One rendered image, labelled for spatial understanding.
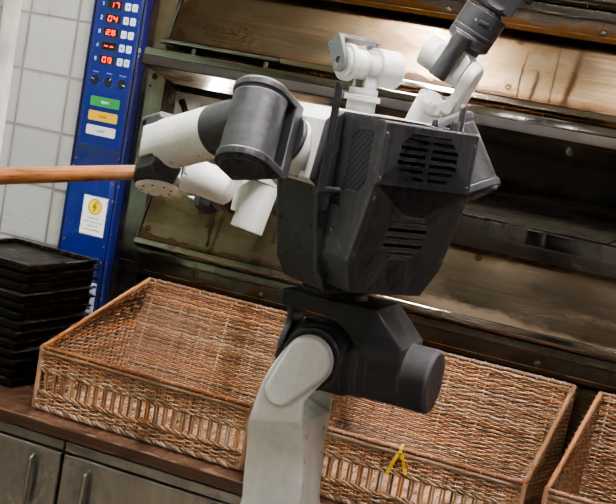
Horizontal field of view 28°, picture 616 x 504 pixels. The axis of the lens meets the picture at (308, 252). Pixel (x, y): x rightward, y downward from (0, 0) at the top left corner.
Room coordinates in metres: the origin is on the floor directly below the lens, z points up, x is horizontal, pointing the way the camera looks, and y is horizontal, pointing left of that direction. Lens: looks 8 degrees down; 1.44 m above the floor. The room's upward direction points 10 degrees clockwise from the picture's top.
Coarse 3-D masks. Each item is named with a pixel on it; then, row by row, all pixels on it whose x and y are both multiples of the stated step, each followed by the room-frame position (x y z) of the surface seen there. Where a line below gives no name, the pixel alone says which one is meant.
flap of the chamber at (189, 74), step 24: (168, 72) 3.18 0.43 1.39; (192, 72) 3.10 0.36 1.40; (216, 72) 3.08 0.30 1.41; (240, 72) 3.06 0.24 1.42; (312, 96) 3.01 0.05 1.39; (480, 120) 2.84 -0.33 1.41; (504, 120) 2.82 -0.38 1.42; (504, 144) 2.99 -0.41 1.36; (528, 144) 2.91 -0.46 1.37; (552, 144) 2.84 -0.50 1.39; (576, 144) 2.77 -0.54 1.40; (600, 144) 2.74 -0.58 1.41
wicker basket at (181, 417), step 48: (144, 288) 3.20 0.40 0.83; (192, 288) 3.19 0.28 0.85; (96, 336) 3.03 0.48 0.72; (144, 336) 3.19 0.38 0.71; (192, 336) 3.15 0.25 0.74; (240, 336) 3.11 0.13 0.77; (48, 384) 2.85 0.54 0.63; (96, 384) 2.75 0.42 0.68; (144, 384) 2.71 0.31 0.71; (192, 384) 3.11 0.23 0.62; (240, 384) 3.07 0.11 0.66; (144, 432) 2.70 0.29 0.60; (192, 432) 2.66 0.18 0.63; (240, 432) 2.62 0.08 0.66
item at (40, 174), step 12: (0, 168) 2.09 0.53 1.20; (12, 168) 2.12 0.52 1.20; (24, 168) 2.15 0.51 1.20; (36, 168) 2.18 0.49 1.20; (48, 168) 2.22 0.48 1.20; (60, 168) 2.25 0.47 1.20; (72, 168) 2.29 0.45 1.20; (84, 168) 2.33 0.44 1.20; (96, 168) 2.37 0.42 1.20; (108, 168) 2.41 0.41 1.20; (120, 168) 2.45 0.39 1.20; (132, 168) 2.49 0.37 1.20; (0, 180) 2.08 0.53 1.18; (12, 180) 2.11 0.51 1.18; (24, 180) 2.14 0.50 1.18; (36, 180) 2.18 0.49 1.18; (48, 180) 2.22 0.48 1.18; (60, 180) 2.25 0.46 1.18; (72, 180) 2.29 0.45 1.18; (84, 180) 2.33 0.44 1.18; (96, 180) 2.38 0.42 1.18; (108, 180) 2.42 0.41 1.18
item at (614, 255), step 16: (464, 224) 2.98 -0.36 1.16; (480, 224) 2.97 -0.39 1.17; (496, 224) 2.96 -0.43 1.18; (512, 224) 2.98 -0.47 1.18; (512, 240) 2.94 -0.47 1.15; (528, 240) 2.93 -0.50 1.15; (544, 240) 2.92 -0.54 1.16; (560, 240) 2.90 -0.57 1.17; (576, 240) 2.89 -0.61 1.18; (592, 240) 2.93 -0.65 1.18; (576, 256) 2.89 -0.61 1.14; (592, 256) 2.87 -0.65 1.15; (608, 256) 2.86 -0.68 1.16
